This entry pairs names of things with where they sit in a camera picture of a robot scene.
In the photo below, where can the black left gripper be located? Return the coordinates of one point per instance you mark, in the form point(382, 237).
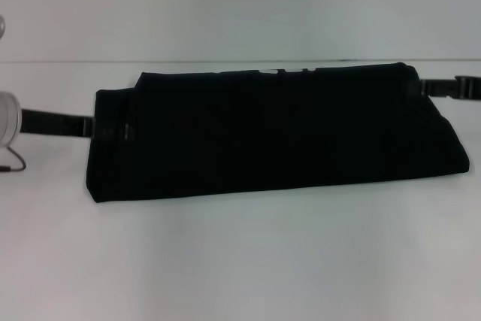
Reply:
point(49, 122)

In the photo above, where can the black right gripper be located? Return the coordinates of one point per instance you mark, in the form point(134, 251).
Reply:
point(469, 88)

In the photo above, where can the black T-shirt with FREE print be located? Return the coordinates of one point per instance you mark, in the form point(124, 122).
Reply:
point(263, 140)

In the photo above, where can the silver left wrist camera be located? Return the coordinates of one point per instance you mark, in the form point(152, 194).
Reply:
point(2, 28)

